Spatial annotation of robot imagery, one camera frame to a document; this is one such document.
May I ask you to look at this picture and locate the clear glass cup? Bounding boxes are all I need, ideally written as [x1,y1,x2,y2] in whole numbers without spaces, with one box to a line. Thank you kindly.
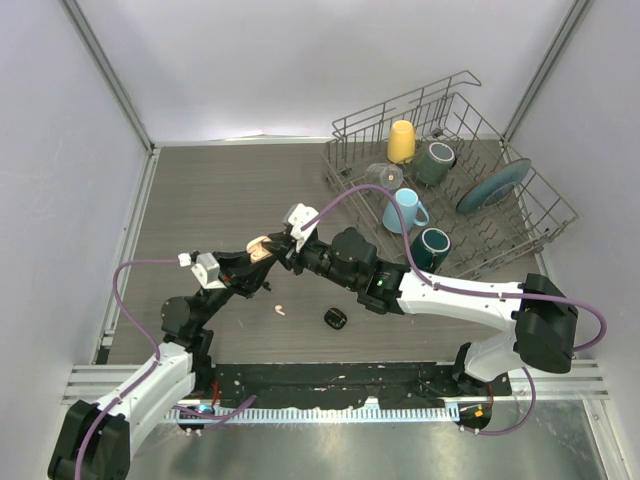
[363,163,404,194]

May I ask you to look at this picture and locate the light blue mug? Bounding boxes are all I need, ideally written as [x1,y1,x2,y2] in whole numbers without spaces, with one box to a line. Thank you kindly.
[382,188,430,234]

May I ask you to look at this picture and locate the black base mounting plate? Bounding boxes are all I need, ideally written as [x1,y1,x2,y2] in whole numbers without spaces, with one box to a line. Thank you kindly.
[213,362,512,410]

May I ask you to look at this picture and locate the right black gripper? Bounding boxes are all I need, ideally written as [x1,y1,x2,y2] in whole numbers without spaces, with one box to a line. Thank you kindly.
[263,231,359,292]

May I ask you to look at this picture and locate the teal blue plate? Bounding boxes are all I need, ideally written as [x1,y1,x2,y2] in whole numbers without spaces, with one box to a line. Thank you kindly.
[456,158,532,214]

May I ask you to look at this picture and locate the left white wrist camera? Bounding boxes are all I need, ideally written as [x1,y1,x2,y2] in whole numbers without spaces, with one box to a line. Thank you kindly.
[178,252,226,290]

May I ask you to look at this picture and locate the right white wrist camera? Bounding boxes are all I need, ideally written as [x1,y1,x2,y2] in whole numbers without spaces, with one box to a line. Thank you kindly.
[284,203,319,253]

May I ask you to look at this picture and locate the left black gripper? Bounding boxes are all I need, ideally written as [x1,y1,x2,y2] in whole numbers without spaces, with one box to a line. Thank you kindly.
[193,246,274,328]

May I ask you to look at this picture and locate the beige earbud charging case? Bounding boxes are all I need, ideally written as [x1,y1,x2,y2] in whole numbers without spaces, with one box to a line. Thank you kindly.
[246,235,272,263]

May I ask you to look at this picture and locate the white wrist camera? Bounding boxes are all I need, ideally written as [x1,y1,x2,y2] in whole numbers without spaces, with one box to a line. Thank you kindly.
[178,252,226,290]
[284,203,319,253]

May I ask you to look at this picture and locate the dark grey-green mug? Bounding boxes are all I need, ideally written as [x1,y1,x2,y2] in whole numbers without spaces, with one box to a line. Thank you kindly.
[417,142,456,186]

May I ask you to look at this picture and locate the grey wire dish rack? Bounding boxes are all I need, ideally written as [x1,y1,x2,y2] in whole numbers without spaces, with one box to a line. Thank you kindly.
[323,70,578,280]

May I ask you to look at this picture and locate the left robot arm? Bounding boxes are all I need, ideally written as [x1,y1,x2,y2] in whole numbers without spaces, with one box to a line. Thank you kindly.
[47,252,276,479]

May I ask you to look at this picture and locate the dark teal mug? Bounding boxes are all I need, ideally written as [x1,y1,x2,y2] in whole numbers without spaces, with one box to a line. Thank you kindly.
[410,228,451,273]

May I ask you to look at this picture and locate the black earbud charging case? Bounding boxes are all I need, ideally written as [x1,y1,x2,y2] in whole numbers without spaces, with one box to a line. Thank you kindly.
[324,308,348,330]

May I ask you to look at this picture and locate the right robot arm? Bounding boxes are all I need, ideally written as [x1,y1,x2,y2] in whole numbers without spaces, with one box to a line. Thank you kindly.
[263,227,578,395]

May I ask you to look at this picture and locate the white perforated cable strip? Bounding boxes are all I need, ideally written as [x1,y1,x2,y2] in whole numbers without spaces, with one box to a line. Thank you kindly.
[164,404,460,424]

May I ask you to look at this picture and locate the yellow cup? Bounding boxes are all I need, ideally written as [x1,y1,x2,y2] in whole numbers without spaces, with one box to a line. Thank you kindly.
[387,120,416,164]

